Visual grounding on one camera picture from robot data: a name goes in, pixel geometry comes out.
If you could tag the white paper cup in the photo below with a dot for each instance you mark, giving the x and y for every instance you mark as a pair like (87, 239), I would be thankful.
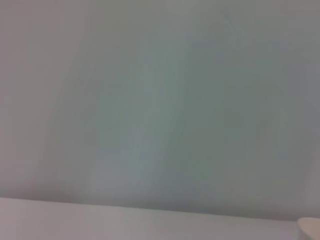
(311, 227)

